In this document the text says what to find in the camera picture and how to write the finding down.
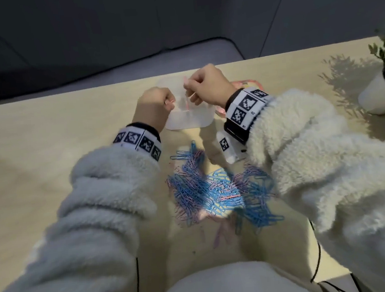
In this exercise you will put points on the wrist marker band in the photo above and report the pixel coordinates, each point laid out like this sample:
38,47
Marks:
243,110
137,141

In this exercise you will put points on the translucent divided plastic box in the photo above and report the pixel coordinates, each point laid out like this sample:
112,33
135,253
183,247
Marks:
190,119

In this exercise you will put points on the person's right forearm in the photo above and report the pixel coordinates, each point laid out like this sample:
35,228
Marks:
334,171

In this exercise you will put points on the person's right hand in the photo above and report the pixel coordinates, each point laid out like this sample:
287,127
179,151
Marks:
210,86

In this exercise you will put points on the pink floral tin lid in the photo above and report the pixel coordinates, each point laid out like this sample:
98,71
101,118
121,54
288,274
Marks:
251,83

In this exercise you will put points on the grey high-back sofa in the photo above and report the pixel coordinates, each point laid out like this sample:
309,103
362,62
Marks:
170,61

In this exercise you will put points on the green plant in white pot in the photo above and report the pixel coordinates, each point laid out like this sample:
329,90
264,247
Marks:
378,99

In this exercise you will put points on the right wrist marker band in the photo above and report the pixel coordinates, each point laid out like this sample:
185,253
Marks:
243,110

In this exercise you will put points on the person's left hand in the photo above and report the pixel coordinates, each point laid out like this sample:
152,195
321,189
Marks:
153,107

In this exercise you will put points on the person's left forearm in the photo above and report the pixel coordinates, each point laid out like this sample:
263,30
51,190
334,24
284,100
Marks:
85,229

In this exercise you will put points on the pile of blue pink paperclips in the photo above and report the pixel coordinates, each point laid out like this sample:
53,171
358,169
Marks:
197,191

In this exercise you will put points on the white marker tag device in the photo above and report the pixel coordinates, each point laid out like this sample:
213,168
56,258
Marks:
226,146

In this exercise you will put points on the left wrist marker band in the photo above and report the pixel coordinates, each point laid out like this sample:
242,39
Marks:
137,141

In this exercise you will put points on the person's white fleece torso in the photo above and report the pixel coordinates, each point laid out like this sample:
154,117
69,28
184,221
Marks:
226,287

